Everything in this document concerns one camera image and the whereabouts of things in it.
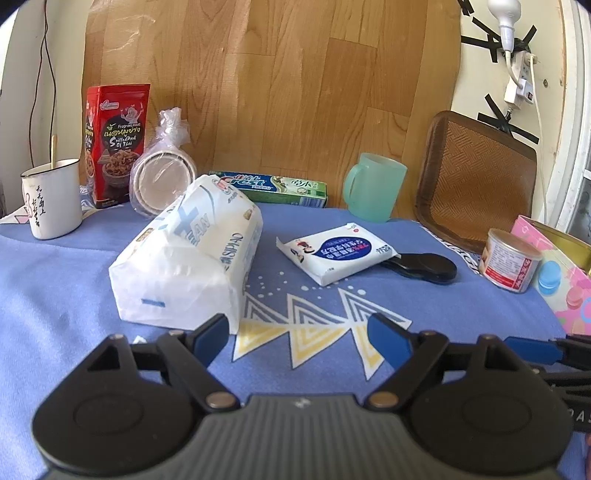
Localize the floral frosted glass window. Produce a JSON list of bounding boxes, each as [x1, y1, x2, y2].
[[554, 0, 591, 238]]

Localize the wood-pattern vinyl sheet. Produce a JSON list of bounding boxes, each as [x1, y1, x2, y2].
[[78, 0, 462, 219]]

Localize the red snack box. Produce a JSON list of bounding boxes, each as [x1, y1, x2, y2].
[[85, 84, 152, 209]]

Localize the bagged paper bowls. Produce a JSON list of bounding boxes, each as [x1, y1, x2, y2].
[[130, 108, 197, 219]]

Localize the white enamel mug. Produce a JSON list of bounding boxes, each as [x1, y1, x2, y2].
[[21, 159, 83, 241]]

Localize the black plastic tool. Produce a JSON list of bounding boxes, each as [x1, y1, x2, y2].
[[381, 253, 458, 285]]

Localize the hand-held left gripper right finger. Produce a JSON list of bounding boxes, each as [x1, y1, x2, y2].
[[365, 314, 541, 411]]

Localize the brown woven seat mat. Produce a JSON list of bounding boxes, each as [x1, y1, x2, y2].
[[414, 111, 539, 254]]

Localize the white power cable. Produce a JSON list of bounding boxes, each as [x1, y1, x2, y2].
[[527, 55, 556, 228]]

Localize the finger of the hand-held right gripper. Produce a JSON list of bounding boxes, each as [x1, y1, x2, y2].
[[504, 336, 591, 370]]

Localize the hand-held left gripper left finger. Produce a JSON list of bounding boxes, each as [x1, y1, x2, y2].
[[51, 314, 241, 414]]

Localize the white light bulb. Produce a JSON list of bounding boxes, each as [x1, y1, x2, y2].
[[488, 0, 522, 52]]

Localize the green plastic cup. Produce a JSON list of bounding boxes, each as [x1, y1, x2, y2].
[[342, 153, 408, 223]]

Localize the toothpaste box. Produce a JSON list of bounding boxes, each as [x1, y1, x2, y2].
[[209, 171, 328, 208]]

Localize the small wet wipes pack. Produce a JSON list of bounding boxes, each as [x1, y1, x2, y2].
[[276, 223, 398, 287]]

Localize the blue printed tablecloth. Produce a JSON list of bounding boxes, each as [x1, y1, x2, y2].
[[0, 185, 591, 480]]

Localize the black hanging cable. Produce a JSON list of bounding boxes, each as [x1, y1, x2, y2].
[[29, 0, 57, 170]]

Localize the round tin can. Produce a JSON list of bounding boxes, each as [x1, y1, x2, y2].
[[479, 228, 543, 294]]

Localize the large white tissue pack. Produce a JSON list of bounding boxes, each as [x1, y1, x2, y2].
[[108, 174, 264, 334]]

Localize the pink tin box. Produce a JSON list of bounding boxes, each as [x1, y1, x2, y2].
[[510, 215, 591, 336]]

